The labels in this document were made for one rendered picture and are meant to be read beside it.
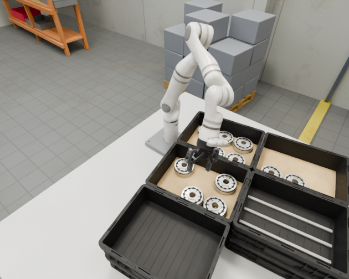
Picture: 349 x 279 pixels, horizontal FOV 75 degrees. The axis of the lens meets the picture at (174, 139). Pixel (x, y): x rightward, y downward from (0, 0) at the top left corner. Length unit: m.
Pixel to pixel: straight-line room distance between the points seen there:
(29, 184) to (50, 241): 1.31
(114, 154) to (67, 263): 0.63
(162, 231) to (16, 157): 2.10
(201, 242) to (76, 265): 0.54
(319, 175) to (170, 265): 0.86
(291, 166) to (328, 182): 0.18
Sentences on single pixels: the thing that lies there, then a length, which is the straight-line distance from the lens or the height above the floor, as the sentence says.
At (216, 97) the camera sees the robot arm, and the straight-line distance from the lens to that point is 0.81.
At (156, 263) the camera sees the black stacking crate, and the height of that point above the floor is 0.83.
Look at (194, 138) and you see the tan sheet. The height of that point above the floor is 0.83.
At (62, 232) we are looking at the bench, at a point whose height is 0.70.
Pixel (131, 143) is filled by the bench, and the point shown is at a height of 0.70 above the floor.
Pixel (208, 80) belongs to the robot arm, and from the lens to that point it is 0.88.
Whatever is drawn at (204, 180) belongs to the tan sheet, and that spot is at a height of 0.83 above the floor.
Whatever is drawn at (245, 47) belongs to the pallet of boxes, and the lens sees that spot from 2.65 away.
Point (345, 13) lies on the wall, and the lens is 3.36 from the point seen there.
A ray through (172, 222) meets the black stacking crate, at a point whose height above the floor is 0.83.
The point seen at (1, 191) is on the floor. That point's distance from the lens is 2.61.
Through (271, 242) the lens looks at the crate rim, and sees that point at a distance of 0.96.
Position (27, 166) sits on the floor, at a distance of 2.69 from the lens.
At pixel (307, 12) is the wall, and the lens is 3.42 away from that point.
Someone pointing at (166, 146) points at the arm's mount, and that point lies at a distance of 1.44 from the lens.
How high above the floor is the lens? 1.76
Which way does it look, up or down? 44 degrees down
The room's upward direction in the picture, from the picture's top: straight up
